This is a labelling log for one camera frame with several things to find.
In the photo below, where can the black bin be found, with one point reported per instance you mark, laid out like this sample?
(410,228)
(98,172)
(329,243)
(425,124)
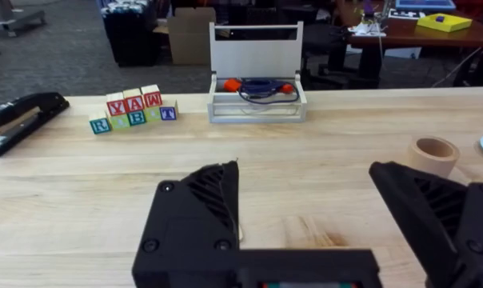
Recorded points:
(130,34)

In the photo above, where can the dark wooden desk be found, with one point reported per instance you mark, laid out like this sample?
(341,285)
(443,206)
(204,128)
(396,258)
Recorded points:
(409,40)

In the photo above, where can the black stapler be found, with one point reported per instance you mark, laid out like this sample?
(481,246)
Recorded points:
(17,120)

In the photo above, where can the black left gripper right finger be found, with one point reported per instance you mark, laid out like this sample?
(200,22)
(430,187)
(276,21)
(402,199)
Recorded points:
(433,216)

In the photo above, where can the brown tape roll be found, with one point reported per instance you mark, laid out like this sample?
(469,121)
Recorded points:
(433,155)

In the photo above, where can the heap of lettered toy blocks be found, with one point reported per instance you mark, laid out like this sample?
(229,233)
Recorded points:
(133,109)

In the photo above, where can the yellow tray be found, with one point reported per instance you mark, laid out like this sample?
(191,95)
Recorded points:
(444,22)

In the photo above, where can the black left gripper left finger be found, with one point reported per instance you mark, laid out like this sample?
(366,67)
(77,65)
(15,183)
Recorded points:
(185,224)

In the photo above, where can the cardboard box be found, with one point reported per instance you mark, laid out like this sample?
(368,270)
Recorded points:
(191,36)

